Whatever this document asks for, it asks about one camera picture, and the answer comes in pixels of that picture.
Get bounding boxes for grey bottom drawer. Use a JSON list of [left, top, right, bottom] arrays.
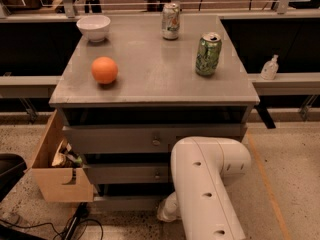
[[91, 183, 174, 211]]

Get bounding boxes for grey drawer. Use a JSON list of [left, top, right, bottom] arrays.
[[91, 183, 174, 211], [84, 153, 170, 184], [61, 106, 246, 154]]

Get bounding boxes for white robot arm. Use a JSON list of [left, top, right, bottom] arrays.
[[157, 137, 251, 240]]

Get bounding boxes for grey drawer cabinet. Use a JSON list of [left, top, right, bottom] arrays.
[[48, 13, 261, 198]]

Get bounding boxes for grey middle drawer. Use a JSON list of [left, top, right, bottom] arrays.
[[84, 153, 170, 184]]

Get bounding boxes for grey top drawer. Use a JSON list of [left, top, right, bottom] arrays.
[[61, 106, 246, 154]]

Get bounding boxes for grey metal railing beam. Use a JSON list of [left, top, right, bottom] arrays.
[[0, 73, 320, 99]]

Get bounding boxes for orange fruit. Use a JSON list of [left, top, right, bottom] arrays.
[[91, 57, 118, 84]]

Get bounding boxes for green soda can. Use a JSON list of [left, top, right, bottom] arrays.
[[195, 32, 222, 76]]

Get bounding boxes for white soda can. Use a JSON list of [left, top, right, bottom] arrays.
[[162, 3, 180, 40]]

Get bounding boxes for snack items in box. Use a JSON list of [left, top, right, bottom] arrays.
[[51, 139, 82, 168]]

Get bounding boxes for white ceramic bowl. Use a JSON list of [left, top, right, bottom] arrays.
[[76, 15, 111, 42]]

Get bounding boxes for clear sanitizer pump bottle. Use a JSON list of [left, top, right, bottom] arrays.
[[260, 54, 279, 80]]

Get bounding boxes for wooden side box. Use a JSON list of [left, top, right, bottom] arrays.
[[30, 111, 94, 203]]

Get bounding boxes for black chair seat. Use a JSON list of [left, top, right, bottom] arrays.
[[0, 153, 27, 202]]

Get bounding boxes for black floor cables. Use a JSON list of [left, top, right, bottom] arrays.
[[0, 202, 105, 240]]

